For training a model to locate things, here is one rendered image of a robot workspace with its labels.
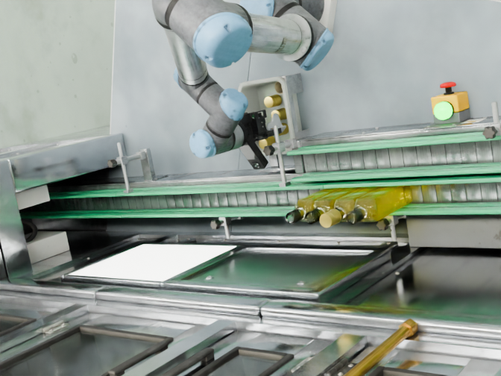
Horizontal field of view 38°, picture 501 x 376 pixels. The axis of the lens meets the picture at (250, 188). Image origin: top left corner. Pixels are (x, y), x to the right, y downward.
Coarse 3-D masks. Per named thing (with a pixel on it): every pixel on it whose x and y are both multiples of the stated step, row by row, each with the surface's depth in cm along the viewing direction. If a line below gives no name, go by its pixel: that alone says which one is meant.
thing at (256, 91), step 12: (240, 84) 213; (252, 84) 211; (264, 84) 217; (252, 96) 218; (264, 96) 218; (288, 96) 205; (252, 108) 217; (264, 108) 219; (276, 108) 216; (288, 108) 205; (288, 120) 206
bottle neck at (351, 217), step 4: (360, 208) 167; (364, 208) 167; (352, 212) 164; (356, 212) 165; (360, 212) 166; (364, 212) 167; (348, 216) 165; (352, 216) 167; (356, 216) 164; (360, 216) 165; (364, 216) 167; (348, 220) 165; (352, 220) 166; (356, 220) 164; (360, 220) 166; (352, 224) 165
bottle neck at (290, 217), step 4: (300, 208) 178; (292, 212) 175; (296, 212) 176; (300, 212) 177; (304, 212) 178; (288, 216) 176; (292, 216) 178; (296, 216) 175; (300, 216) 176; (304, 216) 178; (288, 220) 176; (292, 220) 177; (296, 220) 175
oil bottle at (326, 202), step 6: (336, 192) 183; (342, 192) 181; (348, 192) 181; (318, 198) 179; (324, 198) 178; (330, 198) 176; (336, 198) 177; (318, 204) 176; (324, 204) 175; (330, 204) 175; (324, 210) 175
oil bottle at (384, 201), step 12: (372, 192) 175; (384, 192) 173; (396, 192) 176; (408, 192) 181; (360, 204) 168; (372, 204) 167; (384, 204) 171; (396, 204) 176; (372, 216) 168; (384, 216) 171
